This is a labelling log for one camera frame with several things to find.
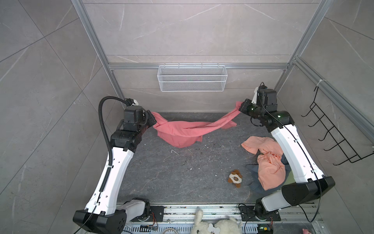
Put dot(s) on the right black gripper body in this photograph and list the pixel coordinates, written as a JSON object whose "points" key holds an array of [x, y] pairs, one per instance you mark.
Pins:
{"points": [[250, 108]]}

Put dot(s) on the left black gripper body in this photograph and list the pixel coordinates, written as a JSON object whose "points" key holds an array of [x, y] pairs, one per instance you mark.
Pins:
{"points": [[146, 120]]}

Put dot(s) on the dark pink t-shirt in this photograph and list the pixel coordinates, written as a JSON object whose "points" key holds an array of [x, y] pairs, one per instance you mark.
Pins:
{"points": [[183, 134]]}

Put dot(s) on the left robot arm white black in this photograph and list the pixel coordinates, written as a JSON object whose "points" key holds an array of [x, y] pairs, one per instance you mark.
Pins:
{"points": [[114, 175]]}

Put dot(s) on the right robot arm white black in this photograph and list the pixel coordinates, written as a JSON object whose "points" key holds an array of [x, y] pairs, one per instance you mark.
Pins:
{"points": [[310, 182]]}

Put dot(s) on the light salmon t-shirt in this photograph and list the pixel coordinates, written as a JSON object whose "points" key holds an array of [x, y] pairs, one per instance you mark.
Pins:
{"points": [[265, 145]]}

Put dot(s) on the small brown plush toy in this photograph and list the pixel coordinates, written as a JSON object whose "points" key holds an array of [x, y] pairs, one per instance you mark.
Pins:
{"points": [[235, 178]]}

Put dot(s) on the grey blue t-shirt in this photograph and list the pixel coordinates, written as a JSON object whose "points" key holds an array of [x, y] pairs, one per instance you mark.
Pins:
{"points": [[257, 181]]}

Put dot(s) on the green plastic basket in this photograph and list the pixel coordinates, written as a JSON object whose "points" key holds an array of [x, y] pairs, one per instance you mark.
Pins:
{"points": [[290, 179]]}

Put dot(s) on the white plush bunny toy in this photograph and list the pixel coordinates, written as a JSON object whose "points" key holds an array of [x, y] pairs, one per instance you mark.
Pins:
{"points": [[224, 226]]}

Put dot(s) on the white wire mesh basket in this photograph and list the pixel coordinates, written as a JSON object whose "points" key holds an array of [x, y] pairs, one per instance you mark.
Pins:
{"points": [[192, 78]]}

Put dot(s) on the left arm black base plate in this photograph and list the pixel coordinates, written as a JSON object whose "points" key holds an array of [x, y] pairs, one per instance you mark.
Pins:
{"points": [[152, 213]]}

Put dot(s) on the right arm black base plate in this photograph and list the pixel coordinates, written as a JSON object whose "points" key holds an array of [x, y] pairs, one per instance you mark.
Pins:
{"points": [[251, 213]]}

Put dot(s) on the black wire hook rack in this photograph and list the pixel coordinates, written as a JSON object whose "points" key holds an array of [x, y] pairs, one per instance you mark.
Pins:
{"points": [[339, 140]]}

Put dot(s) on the aluminium frame rails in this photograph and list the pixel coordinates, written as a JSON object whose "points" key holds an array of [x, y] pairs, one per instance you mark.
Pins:
{"points": [[179, 219]]}

